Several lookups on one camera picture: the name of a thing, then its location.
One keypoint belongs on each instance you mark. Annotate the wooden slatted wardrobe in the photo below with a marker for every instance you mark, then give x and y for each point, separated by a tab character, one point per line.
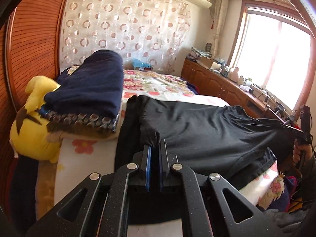
28	48

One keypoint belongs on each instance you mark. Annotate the person's right hand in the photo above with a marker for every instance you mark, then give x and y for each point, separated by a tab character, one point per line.
302	151

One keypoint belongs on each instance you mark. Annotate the floral bed blanket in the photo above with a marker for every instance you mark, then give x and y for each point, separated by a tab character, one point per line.
157	86

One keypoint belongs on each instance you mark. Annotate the black t-shirt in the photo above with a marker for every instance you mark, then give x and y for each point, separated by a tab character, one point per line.
208	139

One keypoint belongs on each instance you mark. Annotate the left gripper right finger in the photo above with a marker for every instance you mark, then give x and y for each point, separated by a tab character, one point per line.
167	160

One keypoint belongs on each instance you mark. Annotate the bright window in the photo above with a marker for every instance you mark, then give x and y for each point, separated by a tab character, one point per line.
274	48

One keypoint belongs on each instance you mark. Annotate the circle pattern sheer curtain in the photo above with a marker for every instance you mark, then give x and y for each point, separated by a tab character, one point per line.
151	31

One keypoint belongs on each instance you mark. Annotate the navy folded blanket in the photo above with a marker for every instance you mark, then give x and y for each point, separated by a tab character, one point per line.
95	87

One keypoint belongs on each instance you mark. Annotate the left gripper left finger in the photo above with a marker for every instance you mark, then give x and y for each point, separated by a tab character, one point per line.
145	167

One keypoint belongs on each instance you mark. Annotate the cardboard box on cabinet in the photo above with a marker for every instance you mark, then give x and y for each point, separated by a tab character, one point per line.
206	61

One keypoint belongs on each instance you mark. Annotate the wooden sideboard cabinet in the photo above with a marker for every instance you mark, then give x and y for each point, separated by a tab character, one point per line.
213	84

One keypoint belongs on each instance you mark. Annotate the white strawberry print sheet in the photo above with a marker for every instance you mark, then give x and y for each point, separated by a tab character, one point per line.
78	158

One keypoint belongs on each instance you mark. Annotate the yellow plush toy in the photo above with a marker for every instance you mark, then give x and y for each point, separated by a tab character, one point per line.
28	134

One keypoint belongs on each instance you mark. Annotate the blue toy on bed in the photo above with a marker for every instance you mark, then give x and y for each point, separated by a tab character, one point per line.
140	66

